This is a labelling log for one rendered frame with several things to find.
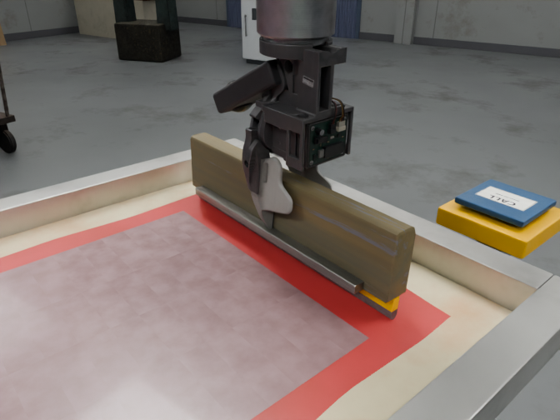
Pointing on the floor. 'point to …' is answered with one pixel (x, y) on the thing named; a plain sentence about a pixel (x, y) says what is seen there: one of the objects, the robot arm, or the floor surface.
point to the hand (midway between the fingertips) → (280, 209)
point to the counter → (98, 24)
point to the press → (147, 32)
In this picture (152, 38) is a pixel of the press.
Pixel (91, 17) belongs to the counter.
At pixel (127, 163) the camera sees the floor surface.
